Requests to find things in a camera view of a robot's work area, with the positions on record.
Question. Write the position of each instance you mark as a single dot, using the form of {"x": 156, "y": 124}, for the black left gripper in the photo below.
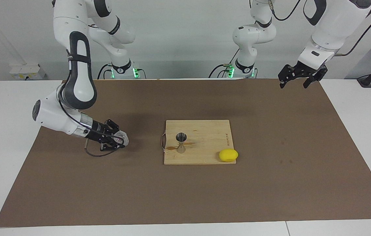
{"x": 306, "y": 70}

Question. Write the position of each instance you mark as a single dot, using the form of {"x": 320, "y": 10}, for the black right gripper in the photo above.
{"x": 100, "y": 132}

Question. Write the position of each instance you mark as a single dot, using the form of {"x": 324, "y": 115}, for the clear plastic cup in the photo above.
{"x": 123, "y": 137}

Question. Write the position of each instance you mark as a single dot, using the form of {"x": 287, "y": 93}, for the steel cocktail jigger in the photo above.
{"x": 181, "y": 142}

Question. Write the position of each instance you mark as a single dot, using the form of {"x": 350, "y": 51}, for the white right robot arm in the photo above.
{"x": 80, "y": 65}

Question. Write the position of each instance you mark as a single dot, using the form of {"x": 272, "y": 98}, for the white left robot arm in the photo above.
{"x": 332, "y": 23}

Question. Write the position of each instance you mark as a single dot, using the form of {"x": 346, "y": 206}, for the brown table mat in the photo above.
{"x": 172, "y": 196}

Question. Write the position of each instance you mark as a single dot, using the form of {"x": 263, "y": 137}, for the bamboo cutting board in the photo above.
{"x": 205, "y": 144}

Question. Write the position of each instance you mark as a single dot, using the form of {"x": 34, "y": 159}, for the yellow lemon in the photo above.
{"x": 228, "y": 155}

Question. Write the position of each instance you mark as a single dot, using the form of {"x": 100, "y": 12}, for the white power strip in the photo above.
{"x": 28, "y": 70}

